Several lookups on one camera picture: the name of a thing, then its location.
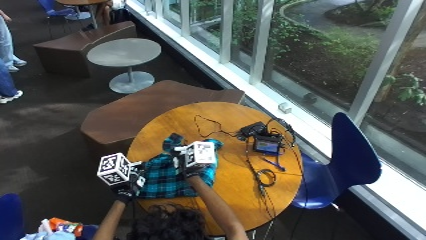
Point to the white marker cube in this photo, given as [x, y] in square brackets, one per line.
[200, 153]
[114, 168]

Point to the black electronics box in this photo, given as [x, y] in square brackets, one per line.
[252, 129]

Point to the small white box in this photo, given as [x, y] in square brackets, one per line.
[285, 107]

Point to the small brown bench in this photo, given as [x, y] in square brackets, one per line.
[80, 46]

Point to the small dark round object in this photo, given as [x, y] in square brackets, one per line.
[309, 98]

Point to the person's left hand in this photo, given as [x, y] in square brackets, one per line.
[128, 186]

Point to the round grey side table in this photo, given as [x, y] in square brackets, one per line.
[126, 63]

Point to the large brown bench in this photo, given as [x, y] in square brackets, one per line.
[147, 113]

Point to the round wooden table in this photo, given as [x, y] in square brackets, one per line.
[240, 166]

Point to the white plastic bag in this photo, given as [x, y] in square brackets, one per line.
[48, 233]

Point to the black bag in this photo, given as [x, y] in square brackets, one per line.
[119, 14]

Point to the orange snack packet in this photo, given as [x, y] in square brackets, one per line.
[67, 226]

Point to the right white marker cube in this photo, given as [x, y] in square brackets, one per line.
[200, 153]

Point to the blue chair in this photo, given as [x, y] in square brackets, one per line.
[58, 11]
[11, 216]
[351, 163]

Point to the person's right hand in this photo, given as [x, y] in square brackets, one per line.
[192, 170]

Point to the small screen device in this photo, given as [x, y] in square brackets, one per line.
[267, 145]

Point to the blue pen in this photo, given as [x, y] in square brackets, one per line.
[275, 164]

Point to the teal plaid cloth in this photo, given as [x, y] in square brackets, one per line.
[167, 176]

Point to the left white marker cube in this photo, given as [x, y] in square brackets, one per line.
[114, 168]

